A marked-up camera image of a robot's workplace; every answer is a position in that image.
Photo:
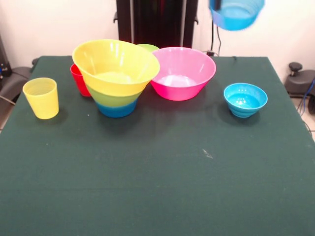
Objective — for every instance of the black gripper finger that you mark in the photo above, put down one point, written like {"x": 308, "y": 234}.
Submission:
{"x": 217, "y": 3}

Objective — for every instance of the pink plastic bowl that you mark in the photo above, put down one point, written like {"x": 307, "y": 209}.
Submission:
{"x": 182, "y": 93}

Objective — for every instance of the light blue plastic bowl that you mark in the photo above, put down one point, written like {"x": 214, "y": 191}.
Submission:
{"x": 244, "y": 109}

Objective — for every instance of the orange plastic bowl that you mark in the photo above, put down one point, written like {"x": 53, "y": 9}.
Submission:
{"x": 110, "y": 86}

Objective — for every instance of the large green plastic bowl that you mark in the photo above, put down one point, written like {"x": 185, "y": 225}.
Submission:
{"x": 115, "y": 100}

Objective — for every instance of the red plastic cup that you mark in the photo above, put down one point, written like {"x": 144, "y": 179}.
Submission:
{"x": 80, "y": 81}

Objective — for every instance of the small green plastic bowl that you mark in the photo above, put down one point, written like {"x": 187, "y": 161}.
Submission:
{"x": 147, "y": 47}

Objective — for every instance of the black floor stand base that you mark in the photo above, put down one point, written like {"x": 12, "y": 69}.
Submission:
{"x": 300, "y": 82}
{"x": 14, "y": 81}

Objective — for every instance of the yellow plastic cup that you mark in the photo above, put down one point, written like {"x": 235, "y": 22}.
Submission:
{"x": 41, "y": 100}

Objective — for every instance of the dark green tablecloth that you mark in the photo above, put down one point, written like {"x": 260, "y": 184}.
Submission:
{"x": 98, "y": 184}

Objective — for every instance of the black equipment box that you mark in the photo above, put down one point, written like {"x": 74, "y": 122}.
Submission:
{"x": 4, "y": 61}

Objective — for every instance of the black wall plug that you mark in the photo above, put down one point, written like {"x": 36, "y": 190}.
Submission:
{"x": 210, "y": 52}

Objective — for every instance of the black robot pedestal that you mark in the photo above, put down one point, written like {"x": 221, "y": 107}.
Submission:
{"x": 152, "y": 24}

